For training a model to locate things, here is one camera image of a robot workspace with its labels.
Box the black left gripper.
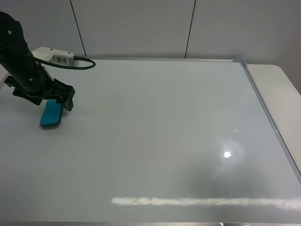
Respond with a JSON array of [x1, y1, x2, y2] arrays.
[[3, 60, 75, 111]]

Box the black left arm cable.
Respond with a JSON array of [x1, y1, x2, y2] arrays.
[[0, 44, 96, 71]]

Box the teal whiteboard eraser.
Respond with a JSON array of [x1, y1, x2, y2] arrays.
[[40, 100, 63, 129]]

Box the white whiteboard with aluminium frame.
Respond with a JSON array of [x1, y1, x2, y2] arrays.
[[0, 59, 301, 224]]

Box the white labelled wrist camera box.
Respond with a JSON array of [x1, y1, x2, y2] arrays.
[[32, 47, 79, 67]]

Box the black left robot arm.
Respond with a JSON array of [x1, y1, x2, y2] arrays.
[[0, 12, 75, 112]]

